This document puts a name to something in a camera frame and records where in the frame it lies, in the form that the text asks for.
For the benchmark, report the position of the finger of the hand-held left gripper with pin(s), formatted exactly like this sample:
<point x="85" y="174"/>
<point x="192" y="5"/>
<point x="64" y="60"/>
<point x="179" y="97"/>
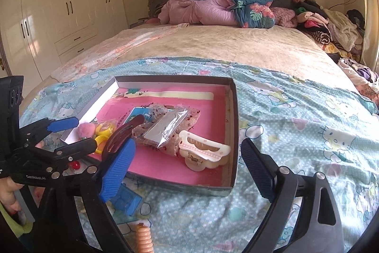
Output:
<point x="63" y="124"/>
<point x="78" y="149"/>

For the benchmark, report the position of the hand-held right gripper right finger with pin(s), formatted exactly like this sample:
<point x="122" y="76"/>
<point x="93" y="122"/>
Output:
<point x="257" y="170"/>

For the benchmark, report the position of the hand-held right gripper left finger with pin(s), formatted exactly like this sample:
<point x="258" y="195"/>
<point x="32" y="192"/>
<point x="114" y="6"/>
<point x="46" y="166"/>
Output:
<point x="118" y="170"/>

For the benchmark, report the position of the yellow hair clip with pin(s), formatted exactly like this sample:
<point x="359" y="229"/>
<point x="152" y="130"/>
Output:
<point x="99" y="139"/>

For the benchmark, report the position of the brown hair clip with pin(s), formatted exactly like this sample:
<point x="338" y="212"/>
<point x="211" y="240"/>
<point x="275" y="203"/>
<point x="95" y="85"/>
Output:
<point x="114" y="143"/>

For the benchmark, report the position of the white hair claw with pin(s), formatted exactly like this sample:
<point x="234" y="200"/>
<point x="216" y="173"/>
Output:
<point x="204" y="149"/>

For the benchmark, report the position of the clear bag with white card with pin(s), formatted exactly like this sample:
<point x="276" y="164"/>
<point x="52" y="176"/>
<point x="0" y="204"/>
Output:
<point x="165" y="128"/>

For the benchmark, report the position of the shallow cardboard box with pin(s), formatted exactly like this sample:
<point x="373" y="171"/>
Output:
<point x="192" y="186"/>

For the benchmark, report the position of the polka-dot bow scrunchie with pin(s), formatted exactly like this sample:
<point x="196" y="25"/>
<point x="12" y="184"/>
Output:
<point x="192" y="119"/>

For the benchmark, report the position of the person's left hand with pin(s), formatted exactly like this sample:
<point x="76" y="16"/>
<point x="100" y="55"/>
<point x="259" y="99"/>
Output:
<point x="9" y="193"/>

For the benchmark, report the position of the small blue box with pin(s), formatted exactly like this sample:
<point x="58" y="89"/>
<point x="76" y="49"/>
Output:
<point x="130" y="202"/>

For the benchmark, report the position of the cartoon cat blanket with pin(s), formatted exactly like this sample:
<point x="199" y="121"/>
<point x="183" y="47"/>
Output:
<point x="296" y="110"/>

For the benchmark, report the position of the yellow-green cloth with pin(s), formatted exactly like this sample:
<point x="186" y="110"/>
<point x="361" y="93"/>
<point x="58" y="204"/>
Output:
<point x="11" y="224"/>

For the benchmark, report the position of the cream bedspread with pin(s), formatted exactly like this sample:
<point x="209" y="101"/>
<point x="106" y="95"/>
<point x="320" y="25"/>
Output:
<point x="237" y="45"/>

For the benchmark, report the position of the bed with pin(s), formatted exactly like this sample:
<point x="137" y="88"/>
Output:
<point x="237" y="45"/>

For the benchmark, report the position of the purple crumpled clothes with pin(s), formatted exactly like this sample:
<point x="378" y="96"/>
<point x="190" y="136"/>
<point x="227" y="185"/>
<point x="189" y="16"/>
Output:
<point x="361" y="72"/>

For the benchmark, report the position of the pile of clothes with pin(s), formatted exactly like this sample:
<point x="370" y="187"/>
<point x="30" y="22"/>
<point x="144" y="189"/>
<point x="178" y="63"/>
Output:
<point x="340" y="24"/>

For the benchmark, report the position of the pink quilt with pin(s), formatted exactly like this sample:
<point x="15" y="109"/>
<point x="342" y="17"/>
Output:
<point x="201" y="11"/>

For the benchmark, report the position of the cream curtain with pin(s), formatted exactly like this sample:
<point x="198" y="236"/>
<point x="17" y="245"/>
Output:
<point x="370" y="33"/>

